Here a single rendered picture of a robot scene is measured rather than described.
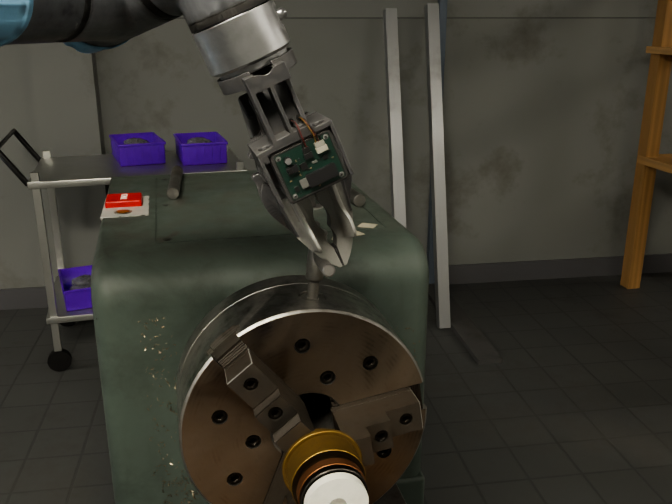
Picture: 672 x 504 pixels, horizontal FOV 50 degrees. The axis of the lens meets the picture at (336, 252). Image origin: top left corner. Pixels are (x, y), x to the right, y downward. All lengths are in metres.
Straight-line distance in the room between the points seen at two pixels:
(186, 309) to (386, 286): 0.28
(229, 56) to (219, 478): 0.54
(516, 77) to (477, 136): 0.39
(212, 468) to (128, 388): 0.19
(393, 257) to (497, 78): 3.27
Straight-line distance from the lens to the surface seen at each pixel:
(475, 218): 4.38
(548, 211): 4.54
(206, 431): 0.90
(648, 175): 4.48
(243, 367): 0.83
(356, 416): 0.89
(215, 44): 0.62
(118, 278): 1.00
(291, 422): 0.83
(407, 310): 1.06
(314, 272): 0.87
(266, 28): 0.62
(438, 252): 3.77
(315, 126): 0.63
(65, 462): 2.93
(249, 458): 0.93
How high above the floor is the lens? 1.57
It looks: 18 degrees down
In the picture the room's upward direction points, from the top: straight up
